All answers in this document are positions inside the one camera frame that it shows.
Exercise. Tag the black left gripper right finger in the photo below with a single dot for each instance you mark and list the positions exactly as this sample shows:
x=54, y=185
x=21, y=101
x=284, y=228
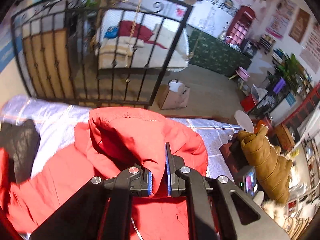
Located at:
x=217, y=208

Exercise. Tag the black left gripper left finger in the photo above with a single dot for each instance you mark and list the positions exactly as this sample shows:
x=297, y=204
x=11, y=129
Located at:
x=101, y=209

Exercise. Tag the red puffer jacket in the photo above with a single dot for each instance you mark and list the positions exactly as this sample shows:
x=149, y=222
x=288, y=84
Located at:
x=113, y=139

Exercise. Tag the small screen device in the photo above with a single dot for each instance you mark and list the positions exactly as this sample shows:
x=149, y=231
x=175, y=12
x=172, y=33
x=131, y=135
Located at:
x=246, y=179

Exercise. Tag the brown puffer jacket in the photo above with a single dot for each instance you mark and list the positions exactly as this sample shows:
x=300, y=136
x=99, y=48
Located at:
x=273, y=170

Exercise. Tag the black quilted jacket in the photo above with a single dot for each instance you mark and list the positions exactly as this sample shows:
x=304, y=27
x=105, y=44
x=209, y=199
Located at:
x=21, y=142

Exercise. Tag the cardboard box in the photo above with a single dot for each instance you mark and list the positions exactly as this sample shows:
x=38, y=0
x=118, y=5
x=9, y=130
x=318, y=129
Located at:
x=175, y=96

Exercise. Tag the pink round stool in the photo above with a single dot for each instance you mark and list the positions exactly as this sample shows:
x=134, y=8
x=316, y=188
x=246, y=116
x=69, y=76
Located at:
x=242, y=74

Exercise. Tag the green potted plant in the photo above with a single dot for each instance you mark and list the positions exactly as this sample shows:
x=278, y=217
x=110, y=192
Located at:
x=288, y=69

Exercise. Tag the green patterned cabinet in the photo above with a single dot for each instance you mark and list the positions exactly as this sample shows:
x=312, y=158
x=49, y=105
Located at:
x=210, y=53

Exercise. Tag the white bed with pillows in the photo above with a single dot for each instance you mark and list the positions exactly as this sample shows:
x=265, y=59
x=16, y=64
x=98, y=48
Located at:
x=137, y=41

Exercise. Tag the red phone booth shelf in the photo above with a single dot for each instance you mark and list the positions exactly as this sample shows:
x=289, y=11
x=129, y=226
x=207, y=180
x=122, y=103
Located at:
x=240, y=25

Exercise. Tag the black iron bed frame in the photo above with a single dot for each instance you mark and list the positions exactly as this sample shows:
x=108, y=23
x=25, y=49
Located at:
x=54, y=43

